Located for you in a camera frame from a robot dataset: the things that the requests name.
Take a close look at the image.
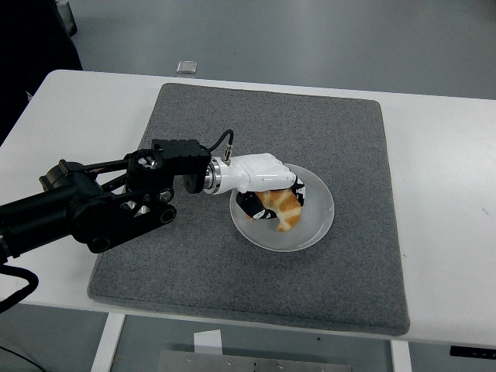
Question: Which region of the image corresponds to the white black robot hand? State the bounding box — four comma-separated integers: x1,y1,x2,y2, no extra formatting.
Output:
216,152,308,222

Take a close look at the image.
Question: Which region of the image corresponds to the white table leg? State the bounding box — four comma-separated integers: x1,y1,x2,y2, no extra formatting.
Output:
89,312,127,372
389,339,412,372

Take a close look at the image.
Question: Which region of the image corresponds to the black table control panel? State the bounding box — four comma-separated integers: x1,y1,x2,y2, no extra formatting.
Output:
449,344,496,358

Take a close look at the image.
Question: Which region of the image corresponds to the black wrist cable with plug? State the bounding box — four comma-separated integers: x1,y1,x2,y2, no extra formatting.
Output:
206,129,236,167

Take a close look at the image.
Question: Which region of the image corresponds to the white round plate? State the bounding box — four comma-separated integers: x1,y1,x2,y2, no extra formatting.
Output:
229,163,336,252

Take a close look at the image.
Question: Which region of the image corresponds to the croissant bread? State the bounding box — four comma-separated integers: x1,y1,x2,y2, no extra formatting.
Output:
257,188,302,233

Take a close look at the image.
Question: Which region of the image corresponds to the person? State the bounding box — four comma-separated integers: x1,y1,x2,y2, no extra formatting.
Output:
0,0,84,147

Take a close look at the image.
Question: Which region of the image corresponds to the grey felt mat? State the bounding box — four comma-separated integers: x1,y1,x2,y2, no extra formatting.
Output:
87,82,412,336

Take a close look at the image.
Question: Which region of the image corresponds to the grey metal plate with screws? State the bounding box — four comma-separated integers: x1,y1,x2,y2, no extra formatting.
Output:
157,350,352,372

